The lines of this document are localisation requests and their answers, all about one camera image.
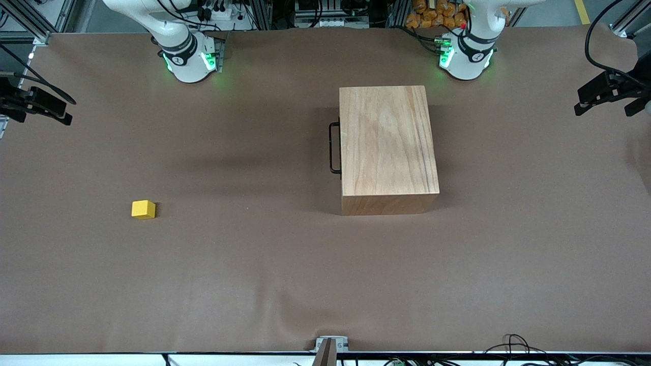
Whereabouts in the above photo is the yellow cube block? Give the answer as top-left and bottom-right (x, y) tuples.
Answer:
(131, 200), (157, 220)

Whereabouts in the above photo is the black metal drawer handle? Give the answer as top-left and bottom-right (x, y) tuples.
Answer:
(329, 120), (342, 175)

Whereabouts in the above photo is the wooden drawer cabinet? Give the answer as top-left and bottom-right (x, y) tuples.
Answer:
(339, 85), (440, 216)

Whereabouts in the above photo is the white power strip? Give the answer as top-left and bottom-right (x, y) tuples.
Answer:
(196, 0), (241, 22)

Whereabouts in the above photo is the brown table mat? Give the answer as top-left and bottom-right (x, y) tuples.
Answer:
(0, 23), (651, 355)

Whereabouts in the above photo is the grey background equipment rack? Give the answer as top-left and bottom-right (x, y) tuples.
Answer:
(291, 0), (376, 29)

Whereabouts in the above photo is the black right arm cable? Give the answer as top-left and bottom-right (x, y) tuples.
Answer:
(0, 43), (77, 106)

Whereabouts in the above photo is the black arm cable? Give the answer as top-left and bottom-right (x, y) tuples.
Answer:
(584, 0), (651, 86)
(0, 43), (77, 106)

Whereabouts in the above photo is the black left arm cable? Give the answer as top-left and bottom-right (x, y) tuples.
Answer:
(584, 0), (651, 86)

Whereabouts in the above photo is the aluminium frame beam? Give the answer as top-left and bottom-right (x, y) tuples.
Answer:
(609, 0), (651, 40)
(0, 0), (97, 47)

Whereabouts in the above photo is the black cable bundle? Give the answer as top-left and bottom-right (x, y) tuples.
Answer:
(481, 333), (634, 366)

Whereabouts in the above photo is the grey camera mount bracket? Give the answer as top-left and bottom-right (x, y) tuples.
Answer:
(314, 335), (350, 366)

